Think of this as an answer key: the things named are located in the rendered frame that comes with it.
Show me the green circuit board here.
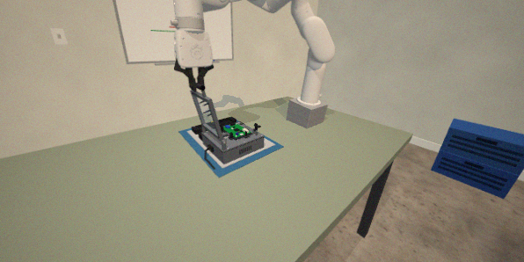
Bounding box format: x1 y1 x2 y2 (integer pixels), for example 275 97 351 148
223 123 251 138

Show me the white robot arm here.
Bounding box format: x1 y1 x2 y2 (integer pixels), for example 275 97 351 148
171 0 335 106

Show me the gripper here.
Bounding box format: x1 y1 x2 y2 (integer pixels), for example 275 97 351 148
174 28 214 91

